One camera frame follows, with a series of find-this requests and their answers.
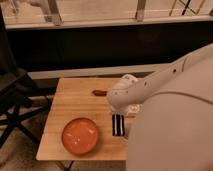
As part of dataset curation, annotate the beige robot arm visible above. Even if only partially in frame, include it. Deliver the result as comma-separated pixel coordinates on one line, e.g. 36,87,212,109
107,43,213,171

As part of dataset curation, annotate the red sausage toy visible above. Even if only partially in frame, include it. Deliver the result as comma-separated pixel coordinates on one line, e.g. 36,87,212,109
92,90,107,96

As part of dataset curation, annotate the wooden folding table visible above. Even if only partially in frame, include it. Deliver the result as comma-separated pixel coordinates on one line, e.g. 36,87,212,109
36,78,127,161

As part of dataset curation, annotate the white labelled bottle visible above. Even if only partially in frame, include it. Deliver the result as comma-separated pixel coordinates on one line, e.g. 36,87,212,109
127,104,141,117

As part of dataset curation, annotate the orange bowl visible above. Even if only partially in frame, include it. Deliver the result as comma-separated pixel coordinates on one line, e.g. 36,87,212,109
61,118,99,155

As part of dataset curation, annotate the black folding chair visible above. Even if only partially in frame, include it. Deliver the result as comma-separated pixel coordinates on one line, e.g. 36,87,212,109
0,9,51,148

